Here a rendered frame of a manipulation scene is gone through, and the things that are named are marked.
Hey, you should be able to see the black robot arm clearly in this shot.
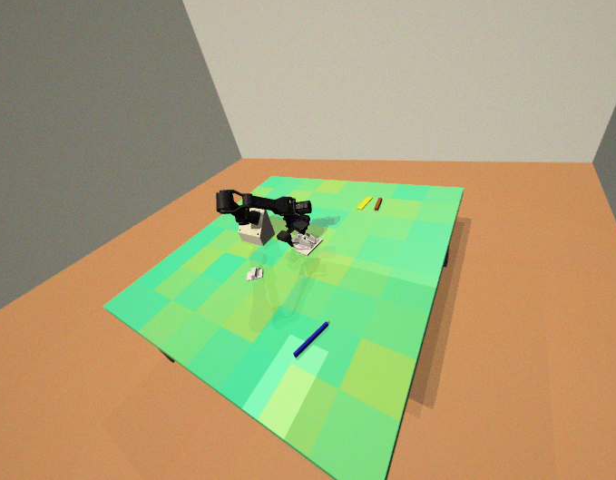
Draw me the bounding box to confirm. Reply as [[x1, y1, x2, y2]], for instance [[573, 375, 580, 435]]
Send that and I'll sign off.
[[216, 190, 312, 234]]

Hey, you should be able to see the yellow flat bar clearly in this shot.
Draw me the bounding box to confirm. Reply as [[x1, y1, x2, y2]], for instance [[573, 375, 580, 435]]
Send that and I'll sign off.
[[357, 197, 372, 210]]

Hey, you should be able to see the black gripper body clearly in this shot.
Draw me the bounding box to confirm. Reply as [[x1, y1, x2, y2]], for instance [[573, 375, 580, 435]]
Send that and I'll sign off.
[[277, 214, 310, 242]]

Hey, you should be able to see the dark blue bar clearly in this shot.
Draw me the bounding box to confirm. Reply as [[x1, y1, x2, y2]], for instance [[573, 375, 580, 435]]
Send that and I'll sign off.
[[293, 321, 328, 357]]

